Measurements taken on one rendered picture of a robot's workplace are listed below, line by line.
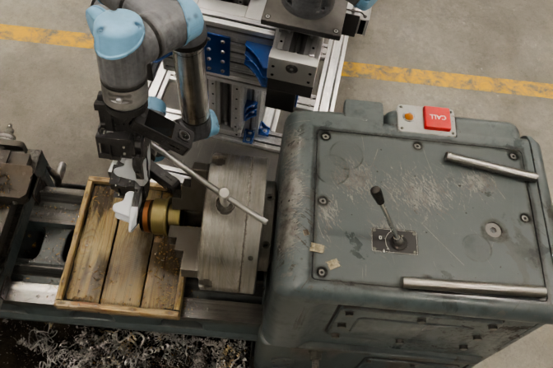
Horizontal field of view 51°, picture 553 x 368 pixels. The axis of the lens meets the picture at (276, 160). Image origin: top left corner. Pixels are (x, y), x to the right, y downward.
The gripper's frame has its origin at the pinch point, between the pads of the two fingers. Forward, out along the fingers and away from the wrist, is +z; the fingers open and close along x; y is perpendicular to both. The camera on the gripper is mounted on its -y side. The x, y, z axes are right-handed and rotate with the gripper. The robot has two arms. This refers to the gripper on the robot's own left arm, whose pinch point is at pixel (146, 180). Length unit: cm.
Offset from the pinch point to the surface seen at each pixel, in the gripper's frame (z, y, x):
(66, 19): 91, 86, -188
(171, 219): 20.1, -3.1, -6.9
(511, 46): 88, -155, -203
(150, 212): 19.5, 1.9, -7.7
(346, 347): 48, -47, 6
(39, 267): 45, 31, -7
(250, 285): 23.1, -22.2, 6.5
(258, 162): 7.5, -21.4, -15.2
